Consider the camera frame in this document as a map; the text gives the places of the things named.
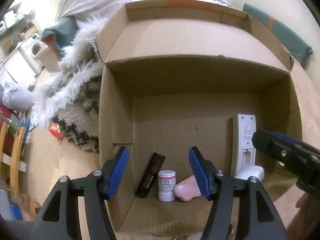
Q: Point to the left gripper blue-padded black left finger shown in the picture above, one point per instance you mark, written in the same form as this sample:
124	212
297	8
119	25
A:
59	216

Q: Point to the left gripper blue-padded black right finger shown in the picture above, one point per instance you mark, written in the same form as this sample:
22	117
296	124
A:
257	218

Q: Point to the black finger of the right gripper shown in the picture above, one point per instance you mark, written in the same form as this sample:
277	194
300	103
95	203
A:
297	156

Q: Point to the pink heart-shaped case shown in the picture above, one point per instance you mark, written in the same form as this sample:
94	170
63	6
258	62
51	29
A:
187	189

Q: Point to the white remote control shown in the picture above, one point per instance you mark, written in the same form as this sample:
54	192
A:
243	151

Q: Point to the white charger adapter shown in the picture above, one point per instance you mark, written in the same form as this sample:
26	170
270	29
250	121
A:
251	170

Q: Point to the black rectangular lighter box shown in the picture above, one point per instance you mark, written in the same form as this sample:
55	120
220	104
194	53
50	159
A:
150	175

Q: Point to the white pill bottle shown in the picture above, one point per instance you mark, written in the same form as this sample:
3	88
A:
166	184

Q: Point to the red gift box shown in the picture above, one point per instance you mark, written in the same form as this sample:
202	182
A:
55	131

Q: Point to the wooden chair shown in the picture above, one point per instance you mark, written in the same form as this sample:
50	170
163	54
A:
14	161

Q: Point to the fluffy black-white patterned blanket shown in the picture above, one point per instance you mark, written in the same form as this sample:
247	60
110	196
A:
71	96

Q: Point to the teal cushion with orange stripe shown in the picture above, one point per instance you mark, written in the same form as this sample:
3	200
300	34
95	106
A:
299	49

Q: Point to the grey stuffed bag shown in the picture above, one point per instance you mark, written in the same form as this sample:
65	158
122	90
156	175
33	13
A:
17	98

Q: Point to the open cardboard box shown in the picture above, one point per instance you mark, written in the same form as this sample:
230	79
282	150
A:
184	28

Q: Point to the white washing machine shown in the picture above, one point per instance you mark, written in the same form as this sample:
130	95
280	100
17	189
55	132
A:
29	49

